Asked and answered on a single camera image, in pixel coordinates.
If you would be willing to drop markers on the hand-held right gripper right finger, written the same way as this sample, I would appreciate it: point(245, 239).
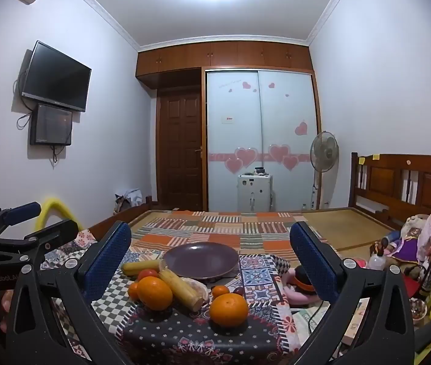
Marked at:
point(310, 262)

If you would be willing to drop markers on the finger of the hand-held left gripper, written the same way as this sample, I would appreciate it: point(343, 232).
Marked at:
point(21, 213)
point(53, 234)

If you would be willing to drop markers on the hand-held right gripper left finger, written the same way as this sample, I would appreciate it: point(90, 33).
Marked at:
point(109, 260)

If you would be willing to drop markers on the yellow corn cob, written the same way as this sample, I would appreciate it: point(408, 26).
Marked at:
point(139, 267)

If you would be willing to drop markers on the small orange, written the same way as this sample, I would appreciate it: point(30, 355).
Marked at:
point(132, 291)
point(220, 291)

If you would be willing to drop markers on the red tomato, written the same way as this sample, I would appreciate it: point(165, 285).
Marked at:
point(147, 273)

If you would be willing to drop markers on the large orange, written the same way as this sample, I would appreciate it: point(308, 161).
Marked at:
point(154, 292)
point(229, 310)

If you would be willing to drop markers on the long green-yellow gourd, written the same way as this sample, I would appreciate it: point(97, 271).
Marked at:
point(179, 287)

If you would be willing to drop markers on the purple plate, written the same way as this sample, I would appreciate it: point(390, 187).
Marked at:
point(200, 260)

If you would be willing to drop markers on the person's left hand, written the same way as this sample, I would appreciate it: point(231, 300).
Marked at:
point(6, 302)

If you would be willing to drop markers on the yellow curved tube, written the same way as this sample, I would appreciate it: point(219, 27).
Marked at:
point(53, 207)

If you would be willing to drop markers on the pink plush toy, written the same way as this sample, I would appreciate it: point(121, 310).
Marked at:
point(299, 292)

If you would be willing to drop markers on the pile of clothes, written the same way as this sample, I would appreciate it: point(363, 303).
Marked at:
point(130, 197)

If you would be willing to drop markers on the small clear bottle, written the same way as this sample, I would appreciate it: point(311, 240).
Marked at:
point(377, 261)

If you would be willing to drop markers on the book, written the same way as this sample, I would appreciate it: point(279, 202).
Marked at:
point(356, 323)

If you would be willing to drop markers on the dark red plum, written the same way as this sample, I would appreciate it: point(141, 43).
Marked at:
point(239, 291)

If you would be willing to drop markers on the white appliance box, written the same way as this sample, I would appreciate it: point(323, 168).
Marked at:
point(255, 194)

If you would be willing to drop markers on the plush doll purple dress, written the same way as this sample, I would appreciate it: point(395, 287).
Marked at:
point(404, 243)

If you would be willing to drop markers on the striped patchwork blanket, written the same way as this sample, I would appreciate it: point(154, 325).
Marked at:
point(219, 232)

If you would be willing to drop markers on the small dark container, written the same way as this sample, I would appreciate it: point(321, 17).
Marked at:
point(260, 172)

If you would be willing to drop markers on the patterned printed cloth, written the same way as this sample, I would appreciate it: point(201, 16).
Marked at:
point(185, 334)

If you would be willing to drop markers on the standing fan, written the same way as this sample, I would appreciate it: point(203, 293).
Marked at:
point(325, 152)

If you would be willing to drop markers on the wooden bed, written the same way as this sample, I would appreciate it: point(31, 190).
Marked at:
point(390, 182)

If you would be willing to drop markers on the small plastic cup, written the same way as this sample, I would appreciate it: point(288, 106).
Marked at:
point(418, 311)

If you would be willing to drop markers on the brown wooden door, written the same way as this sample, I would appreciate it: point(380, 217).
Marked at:
point(179, 140)

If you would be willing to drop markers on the wooden wardrobe with sliding doors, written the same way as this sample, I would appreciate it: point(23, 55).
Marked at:
point(238, 121)

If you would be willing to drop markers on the small wall monitor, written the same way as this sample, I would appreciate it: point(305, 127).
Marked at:
point(50, 123)

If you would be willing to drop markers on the wall television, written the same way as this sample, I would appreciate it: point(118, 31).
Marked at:
point(55, 76)

